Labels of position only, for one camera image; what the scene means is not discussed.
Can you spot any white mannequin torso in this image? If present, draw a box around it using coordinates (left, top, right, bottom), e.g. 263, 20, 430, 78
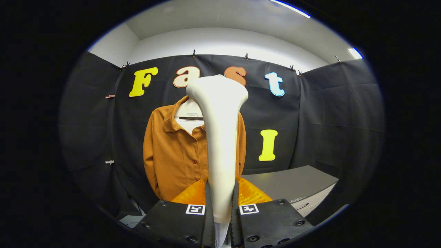
174, 97, 206, 135

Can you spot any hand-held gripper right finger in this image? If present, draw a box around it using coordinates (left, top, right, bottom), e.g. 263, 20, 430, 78
230, 176, 313, 248

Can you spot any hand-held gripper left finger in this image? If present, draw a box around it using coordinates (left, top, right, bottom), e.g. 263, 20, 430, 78
134, 176, 215, 248

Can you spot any white garment steamer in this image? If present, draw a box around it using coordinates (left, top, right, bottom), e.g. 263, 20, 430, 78
186, 74, 249, 248

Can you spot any grey drawer cabinet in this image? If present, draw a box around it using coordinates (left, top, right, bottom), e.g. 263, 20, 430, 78
241, 165, 340, 217

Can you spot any long ceiling light panel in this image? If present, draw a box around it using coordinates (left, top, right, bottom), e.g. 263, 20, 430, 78
269, 0, 311, 19

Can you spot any black backdrop cloth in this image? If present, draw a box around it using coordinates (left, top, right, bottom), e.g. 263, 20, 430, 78
59, 52, 386, 226

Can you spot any orange button-up shirt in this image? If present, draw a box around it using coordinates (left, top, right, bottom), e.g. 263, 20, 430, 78
143, 96, 247, 202

